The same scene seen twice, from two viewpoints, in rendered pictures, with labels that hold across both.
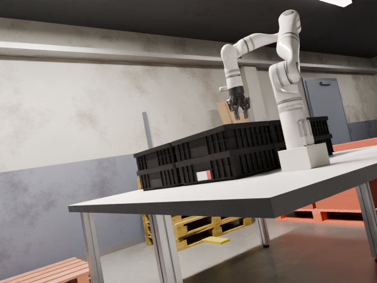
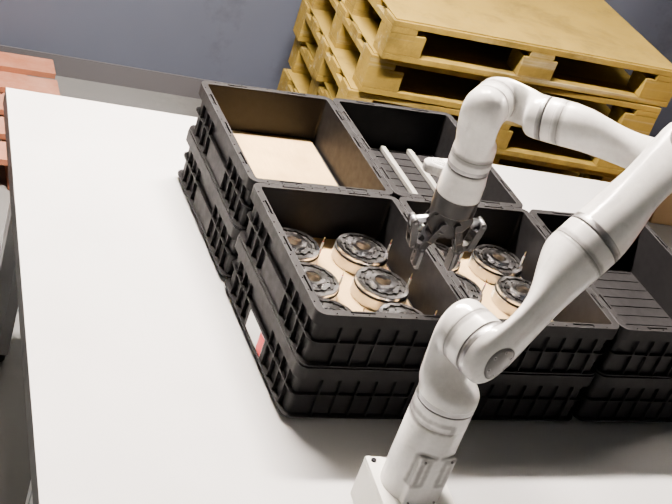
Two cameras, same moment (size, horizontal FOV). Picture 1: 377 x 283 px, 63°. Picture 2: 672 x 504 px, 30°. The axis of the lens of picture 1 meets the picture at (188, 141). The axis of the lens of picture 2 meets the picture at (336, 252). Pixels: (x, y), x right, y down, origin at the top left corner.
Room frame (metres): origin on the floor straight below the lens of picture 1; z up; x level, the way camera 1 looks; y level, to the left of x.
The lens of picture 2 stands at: (-0.41, -0.47, 1.99)
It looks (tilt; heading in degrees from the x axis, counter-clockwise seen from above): 29 degrees down; 11
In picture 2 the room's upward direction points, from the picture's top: 20 degrees clockwise
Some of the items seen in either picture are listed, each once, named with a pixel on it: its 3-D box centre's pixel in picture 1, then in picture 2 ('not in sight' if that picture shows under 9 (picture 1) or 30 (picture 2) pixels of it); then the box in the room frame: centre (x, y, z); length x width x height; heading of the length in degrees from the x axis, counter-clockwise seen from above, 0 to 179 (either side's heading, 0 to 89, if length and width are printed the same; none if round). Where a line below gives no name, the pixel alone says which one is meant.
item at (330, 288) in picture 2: not in sight; (311, 279); (1.44, -0.09, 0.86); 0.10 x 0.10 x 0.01
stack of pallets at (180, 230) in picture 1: (193, 200); (458, 101); (3.70, 0.08, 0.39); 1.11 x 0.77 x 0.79; 126
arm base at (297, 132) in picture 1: (294, 124); (426, 442); (1.14, -0.40, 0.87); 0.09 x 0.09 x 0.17; 41
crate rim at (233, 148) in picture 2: (170, 147); (292, 140); (1.79, 0.11, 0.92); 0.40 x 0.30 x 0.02; 40
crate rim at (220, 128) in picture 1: (218, 133); (359, 254); (1.48, -0.15, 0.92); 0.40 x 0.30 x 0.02; 40
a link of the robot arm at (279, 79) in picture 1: (285, 84); (462, 359); (1.14, -0.40, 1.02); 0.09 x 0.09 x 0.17; 58
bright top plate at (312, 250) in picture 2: not in sight; (293, 243); (1.52, -0.02, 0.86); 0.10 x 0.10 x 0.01
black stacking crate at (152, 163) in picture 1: (172, 156); (285, 162); (1.79, 0.11, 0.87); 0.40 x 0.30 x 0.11; 40
